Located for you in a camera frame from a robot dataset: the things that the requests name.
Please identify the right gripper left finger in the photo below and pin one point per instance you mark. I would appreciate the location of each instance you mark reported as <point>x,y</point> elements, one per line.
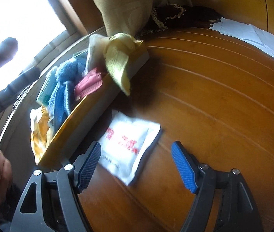
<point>85,165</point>

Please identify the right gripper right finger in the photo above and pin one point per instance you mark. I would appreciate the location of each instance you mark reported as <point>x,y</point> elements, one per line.
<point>186,166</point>

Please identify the yellow shallow box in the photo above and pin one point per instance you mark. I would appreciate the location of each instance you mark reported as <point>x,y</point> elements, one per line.
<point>51,148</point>

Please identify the blue terry towel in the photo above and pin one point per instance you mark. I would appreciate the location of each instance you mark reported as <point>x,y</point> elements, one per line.
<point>60,103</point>

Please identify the red fabric pouch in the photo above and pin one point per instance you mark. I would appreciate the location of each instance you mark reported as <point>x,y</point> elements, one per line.
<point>89,84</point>

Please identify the white towel cloth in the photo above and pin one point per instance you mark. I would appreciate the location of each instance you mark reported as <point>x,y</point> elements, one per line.
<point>95,57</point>

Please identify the yellow cloth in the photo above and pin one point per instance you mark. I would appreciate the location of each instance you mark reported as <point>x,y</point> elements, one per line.
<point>117,53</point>

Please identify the white packet red text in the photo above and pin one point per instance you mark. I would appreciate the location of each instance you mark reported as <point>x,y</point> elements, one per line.
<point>124,143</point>

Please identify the stack of white papers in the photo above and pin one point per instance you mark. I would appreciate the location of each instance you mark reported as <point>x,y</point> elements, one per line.
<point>248,33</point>

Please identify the dark fringed scarf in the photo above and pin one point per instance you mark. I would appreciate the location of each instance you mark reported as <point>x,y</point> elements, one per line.
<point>173,16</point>

